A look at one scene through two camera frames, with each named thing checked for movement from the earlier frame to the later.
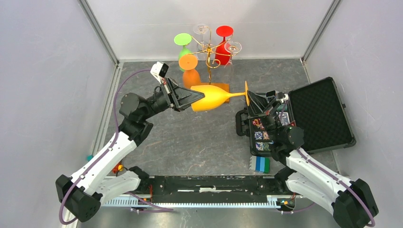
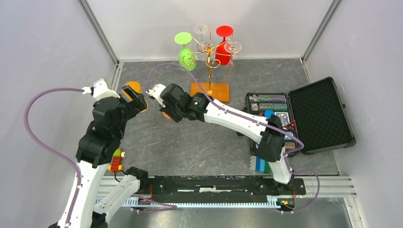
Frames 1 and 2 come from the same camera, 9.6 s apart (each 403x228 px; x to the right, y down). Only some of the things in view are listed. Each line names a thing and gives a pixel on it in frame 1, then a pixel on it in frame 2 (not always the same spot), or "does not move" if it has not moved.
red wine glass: [222, 53] does not move
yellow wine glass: [214, 96] to [137, 88]
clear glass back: [202, 47] does not move
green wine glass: [183, 39] does not move
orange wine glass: [191, 76] to [166, 115]
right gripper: [257, 104] to [166, 109]
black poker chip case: [313, 114] does not move
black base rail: [214, 188] does not move
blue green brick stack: [260, 164] does not move
